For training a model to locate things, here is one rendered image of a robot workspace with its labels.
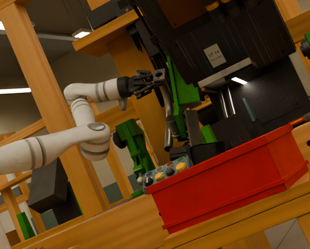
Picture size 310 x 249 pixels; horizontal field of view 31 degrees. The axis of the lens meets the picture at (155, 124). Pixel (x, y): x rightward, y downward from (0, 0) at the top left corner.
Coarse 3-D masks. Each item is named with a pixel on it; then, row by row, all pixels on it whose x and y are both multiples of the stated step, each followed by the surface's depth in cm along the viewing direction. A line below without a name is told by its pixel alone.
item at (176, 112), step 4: (176, 108) 177; (176, 112) 175; (180, 112) 177; (176, 116) 174; (180, 116) 176; (176, 120) 176; (180, 120) 175; (180, 124) 177; (184, 124) 180; (180, 128) 178; (184, 128) 179; (180, 132) 179; (184, 132) 179; (184, 136) 180
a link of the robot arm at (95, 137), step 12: (60, 132) 166; (72, 132) 167; (84, 132) 167; (96, 132) 168; (108, 132) 171; (48, 144) 161; (60, 144) 162; (72, 144) 164; (84, 144) 170; (96, 144) 169; (108, 144) 172; (48, 156) 160
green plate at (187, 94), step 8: (168, 56) 177; (168, 64) 177; (176, 72) 178; (176, 80) 178; (176, 88) 178; (184, 88) 178; (192, 88) 177; (176, 96) 177; (184, 96) 178; (192, 96) 177; (200, 96) 178; (176, 104) 177; (184, 104) 184
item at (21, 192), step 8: (0, 136) 713; (8, 136) 725; (16, 176) 695; (24, 184) 693; (16, 192) 702; (24, 192) 692; (0, 200) 713; (16, 200) 693; (24, 200) 688; (0, 208) 704; (32, 216) 690; (40, 224) 687; (8, 232) 730; (16, 232) 743; (40, 232) 687; (8, 240) 723; (16, 240) 737
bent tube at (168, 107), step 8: (160, 72) 191; (160, 80) 189; (160, 88) 194; (168, 88) 195; (168, 96) 195; (168, 104) 196; (168, 112) 195; (168, 128) 189; (168, 136) 186; (168, 144) 183; (168, 152) 184
